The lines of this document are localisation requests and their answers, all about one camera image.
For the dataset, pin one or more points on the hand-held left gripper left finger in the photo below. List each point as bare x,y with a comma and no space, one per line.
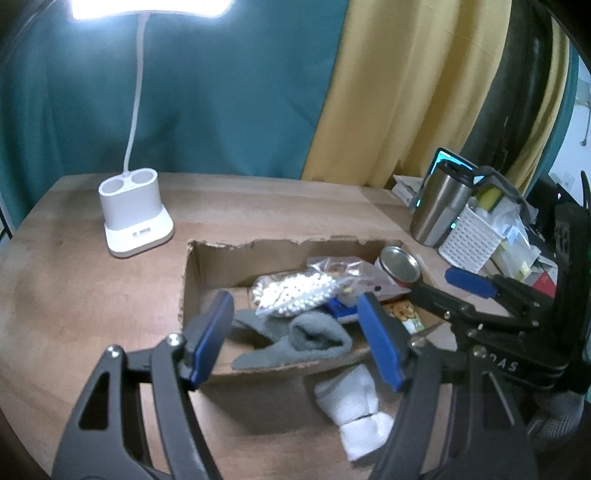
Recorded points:
212,341

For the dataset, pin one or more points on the dark curtain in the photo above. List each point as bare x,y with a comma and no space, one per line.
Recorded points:
512,92

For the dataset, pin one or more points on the stainless steel tumbler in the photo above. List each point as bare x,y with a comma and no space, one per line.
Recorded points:
436,207

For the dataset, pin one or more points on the yellow curtain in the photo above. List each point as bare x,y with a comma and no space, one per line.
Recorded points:
406,92

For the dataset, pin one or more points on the yellow and green sponge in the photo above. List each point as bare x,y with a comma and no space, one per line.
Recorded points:
489,198

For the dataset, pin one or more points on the blue and white packet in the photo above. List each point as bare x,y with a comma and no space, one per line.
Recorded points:
344,311

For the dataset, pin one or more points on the red box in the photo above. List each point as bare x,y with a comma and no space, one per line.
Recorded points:
545,281

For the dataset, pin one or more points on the white paper box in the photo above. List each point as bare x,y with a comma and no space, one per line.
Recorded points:
406,187

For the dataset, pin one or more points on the grey sock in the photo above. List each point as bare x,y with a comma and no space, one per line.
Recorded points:
314,341

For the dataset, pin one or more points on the white desk lamp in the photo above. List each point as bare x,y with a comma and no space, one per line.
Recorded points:
134,221

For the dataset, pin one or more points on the clear plastic bag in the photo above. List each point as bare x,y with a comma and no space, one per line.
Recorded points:
512,221

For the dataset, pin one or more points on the cardboard box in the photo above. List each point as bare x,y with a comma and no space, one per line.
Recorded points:
221,267

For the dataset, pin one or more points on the white sock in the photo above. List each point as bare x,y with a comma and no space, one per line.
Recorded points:
351,397

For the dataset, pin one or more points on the cartoon print tissue packet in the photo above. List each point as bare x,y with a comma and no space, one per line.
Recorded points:
404,316

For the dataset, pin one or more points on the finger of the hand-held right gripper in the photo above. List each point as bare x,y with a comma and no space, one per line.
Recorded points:
466,279
434,300

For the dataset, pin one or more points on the metal tin can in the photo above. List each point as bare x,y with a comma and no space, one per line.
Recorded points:
399,265

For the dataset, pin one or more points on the teal curtain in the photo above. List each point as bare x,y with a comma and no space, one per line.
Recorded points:
207,92

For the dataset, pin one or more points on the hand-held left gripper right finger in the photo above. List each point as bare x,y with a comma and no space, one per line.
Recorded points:
378,346

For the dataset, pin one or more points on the white perforated plastic basket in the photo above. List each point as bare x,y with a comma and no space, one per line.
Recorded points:
468,240

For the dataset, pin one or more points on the clear bag of brown snacks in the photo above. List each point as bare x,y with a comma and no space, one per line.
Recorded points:
341,267

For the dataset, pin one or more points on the clear bag of white beads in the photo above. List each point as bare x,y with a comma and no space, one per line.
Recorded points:
291,293

